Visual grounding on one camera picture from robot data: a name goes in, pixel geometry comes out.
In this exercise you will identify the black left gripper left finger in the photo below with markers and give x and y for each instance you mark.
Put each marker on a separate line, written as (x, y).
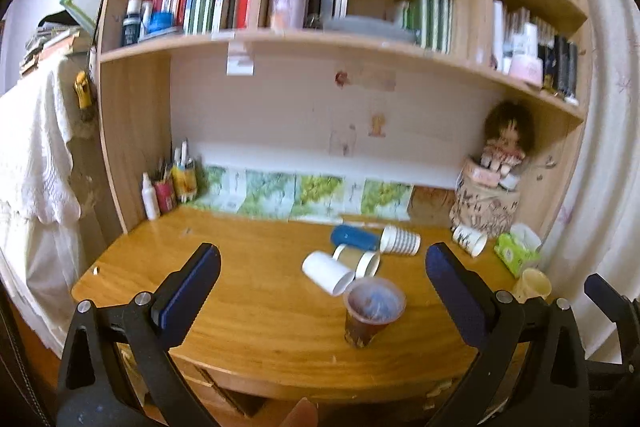
(93, 386)

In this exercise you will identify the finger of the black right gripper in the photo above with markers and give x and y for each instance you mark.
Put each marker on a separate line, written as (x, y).
(621, 311)

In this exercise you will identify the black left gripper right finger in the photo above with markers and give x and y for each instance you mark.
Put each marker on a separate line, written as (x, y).
(552, 386)

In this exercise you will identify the brown cup with clear lid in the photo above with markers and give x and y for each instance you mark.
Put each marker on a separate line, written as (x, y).
(372, 303)

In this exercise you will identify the white floral paper cup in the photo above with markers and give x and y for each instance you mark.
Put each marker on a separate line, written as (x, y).
(470, 240)

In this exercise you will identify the grey checked paper cup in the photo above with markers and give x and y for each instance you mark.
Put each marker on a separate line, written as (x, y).
(395, 240)

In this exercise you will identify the tan paper cup white lid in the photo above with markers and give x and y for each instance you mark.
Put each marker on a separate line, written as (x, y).
(362, 263)

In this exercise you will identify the blue plastic cup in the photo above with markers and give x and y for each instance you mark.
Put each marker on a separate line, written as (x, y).
(355, 237)

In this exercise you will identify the white plastic cup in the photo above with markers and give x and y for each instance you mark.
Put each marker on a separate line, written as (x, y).
(329, 274)

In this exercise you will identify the cream ceramic mug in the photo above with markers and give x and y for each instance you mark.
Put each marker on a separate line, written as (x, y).
(531, 284)

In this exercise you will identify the green tissue pack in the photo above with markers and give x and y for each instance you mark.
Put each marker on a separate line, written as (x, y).
(518, 249)

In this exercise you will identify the letter print fabric bag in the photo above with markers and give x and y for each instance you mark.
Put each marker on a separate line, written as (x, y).
(480, 203)

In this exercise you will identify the white spray bottle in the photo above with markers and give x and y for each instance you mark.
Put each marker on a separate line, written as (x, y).
(149, 198)

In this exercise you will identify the red pen holder can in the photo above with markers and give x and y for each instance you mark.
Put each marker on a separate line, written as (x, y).
(165, 195)

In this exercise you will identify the yellow pen holder can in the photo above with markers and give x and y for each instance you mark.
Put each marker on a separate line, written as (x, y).
(183, 174)

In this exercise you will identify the brown haired doll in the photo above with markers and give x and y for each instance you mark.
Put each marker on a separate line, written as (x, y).
(509, 137)

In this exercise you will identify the green leaf poster strip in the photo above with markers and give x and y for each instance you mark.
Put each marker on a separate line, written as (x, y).
(284, 196)

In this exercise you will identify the wooden bookshelf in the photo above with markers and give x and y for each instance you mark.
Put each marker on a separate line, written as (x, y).
(289, 100)

